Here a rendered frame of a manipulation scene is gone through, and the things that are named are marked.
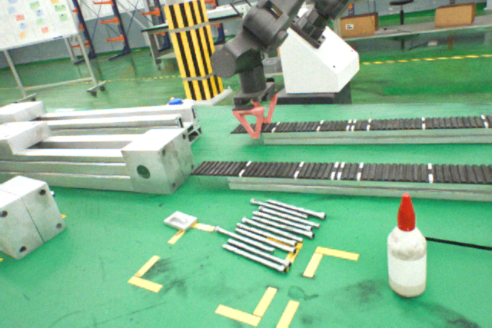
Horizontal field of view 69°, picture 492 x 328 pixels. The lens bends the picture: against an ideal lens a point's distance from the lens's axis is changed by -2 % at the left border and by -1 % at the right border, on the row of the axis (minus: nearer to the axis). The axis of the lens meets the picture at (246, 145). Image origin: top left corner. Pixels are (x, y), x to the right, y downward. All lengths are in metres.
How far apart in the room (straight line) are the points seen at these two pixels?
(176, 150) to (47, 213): 0.25
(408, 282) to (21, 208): 0.57
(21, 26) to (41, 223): 6.28
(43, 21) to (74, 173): 5.84
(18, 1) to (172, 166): 6.25
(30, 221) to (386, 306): 0.55
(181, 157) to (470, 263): 0.50
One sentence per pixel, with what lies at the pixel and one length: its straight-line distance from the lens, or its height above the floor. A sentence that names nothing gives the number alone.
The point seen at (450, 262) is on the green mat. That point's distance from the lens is 0.50.
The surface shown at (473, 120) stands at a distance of 0.79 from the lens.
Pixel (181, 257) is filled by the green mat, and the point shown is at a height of 0.78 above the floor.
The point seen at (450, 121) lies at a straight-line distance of 0.78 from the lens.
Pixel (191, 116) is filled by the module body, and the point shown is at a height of 0.84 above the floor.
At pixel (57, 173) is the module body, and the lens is 0.92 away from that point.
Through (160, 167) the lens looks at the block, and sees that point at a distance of 0.69.
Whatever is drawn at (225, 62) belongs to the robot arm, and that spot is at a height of 0.99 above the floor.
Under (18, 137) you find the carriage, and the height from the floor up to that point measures 0.90.
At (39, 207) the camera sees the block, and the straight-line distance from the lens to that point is 0.70.
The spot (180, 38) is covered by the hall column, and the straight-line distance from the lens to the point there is 4.14.
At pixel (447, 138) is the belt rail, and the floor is 0.79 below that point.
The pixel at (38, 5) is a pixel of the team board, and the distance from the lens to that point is 6.65.
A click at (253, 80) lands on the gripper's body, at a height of 0.93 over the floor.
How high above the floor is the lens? 1.11
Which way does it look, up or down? 23 degrees down
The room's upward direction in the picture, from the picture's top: 12 degrees counter-clockwise
